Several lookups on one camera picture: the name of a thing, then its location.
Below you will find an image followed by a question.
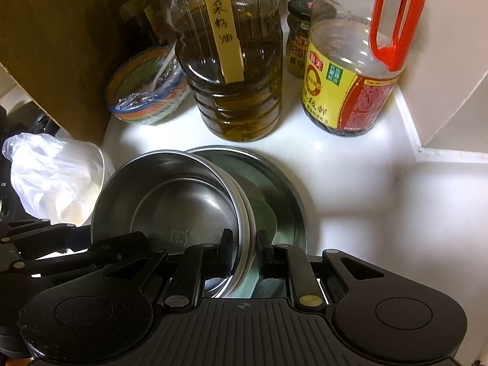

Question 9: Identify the colourful bowl wrapped in plastic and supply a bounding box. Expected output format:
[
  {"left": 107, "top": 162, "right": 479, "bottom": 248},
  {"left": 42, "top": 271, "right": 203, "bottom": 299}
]
[{"left": 105, "top": 44, "right": 190, "bottom": 126}]

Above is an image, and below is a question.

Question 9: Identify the black gas stove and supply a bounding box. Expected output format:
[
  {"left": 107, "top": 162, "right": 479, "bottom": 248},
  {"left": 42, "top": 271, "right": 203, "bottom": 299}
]
[{"left": 0, "top": 99, "right": 58, "bottom": 145}]

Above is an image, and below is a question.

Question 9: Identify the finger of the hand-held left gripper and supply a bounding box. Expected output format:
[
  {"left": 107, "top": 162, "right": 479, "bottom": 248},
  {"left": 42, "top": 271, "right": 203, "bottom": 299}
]
[
  {"left": 0, "top": 232, "right": 150, "bottom": 275},
  {"left": 0, "top": 219, "right": 92, "bottom": 258}
]

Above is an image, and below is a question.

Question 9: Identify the small steel bowl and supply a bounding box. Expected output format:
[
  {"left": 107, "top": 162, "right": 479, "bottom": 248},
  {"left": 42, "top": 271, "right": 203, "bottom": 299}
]
[{"left": 91, "top": 150, "right": 250, "bottom": 298}]

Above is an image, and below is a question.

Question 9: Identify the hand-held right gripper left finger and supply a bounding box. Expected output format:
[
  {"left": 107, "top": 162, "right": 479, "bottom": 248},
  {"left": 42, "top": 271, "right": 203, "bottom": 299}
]
[{"left": 105, "top": 229, "right": 233, "bottom": 311}]

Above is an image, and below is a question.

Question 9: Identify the small sauce jar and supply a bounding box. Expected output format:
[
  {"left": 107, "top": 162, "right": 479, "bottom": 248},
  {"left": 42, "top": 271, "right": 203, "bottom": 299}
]
[{"left": 286, "top": 0, "right": 317, "bottom": 79}]

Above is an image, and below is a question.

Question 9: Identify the slim yellow oil bottle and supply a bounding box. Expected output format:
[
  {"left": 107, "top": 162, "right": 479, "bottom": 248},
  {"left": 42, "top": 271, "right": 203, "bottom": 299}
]
[{"left": 143, "top": 0, "right": 164, "bottom": 46}]

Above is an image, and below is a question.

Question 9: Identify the clear plastic bag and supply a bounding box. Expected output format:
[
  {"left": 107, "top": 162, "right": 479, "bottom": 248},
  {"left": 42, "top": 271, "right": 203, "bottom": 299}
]
[{"left": 2, "top": 133, "right": 103, "bottom": 225}]

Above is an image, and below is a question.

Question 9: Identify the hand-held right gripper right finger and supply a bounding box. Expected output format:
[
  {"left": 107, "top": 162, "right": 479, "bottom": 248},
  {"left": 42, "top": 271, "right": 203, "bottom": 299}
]
[{"left": 256, "top": 231, "right": 384, "bottom": 309}]

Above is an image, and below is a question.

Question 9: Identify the large clear oil bottle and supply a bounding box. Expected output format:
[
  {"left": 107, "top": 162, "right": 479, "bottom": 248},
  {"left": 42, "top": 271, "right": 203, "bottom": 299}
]
[{"left": 158, "top": 0, "right": 285, "bottom": 142}]

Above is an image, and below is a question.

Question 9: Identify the large steel basin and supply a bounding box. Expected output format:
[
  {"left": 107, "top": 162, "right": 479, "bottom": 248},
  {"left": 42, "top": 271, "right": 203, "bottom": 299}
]
[{"left": 187, "top": 145, "right": 307, "bottom": 299}]

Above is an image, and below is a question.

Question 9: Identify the red handled soy sauce bottle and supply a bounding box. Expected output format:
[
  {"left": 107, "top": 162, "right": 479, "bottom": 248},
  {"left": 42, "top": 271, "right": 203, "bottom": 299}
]
[{"left": 301, "top": 0, "right": 426, "bottom": 138}]

